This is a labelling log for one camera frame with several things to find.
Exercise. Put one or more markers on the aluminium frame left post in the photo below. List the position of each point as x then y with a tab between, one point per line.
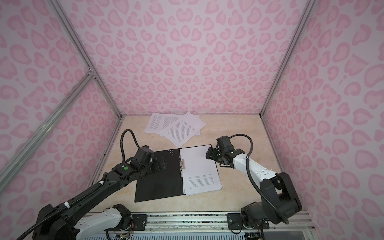
64	20

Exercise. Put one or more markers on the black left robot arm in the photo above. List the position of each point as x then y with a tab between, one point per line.
58	223

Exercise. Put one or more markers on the white text sheet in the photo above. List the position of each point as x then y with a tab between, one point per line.
183	129

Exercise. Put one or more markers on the aluminium frame right post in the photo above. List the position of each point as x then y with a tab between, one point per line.
294	41

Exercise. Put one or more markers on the red black folder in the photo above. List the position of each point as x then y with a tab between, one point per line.
165	184

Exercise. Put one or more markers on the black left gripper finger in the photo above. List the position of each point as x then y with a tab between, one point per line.
161	164
155	170

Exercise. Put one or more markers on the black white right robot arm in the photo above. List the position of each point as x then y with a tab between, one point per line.
279	199

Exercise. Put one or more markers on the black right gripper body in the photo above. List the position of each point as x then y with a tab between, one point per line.
216	153

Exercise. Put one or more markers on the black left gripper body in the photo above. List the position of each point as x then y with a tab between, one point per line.
145	170

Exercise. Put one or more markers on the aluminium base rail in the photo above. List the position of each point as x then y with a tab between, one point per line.
300	226

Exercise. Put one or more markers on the aluminium frame diagonal bar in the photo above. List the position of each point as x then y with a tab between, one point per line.
29	148

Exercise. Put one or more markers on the aluminium frame post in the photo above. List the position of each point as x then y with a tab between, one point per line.
64	20
294	41

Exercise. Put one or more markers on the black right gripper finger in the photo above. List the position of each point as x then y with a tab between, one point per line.
212	154
219	160

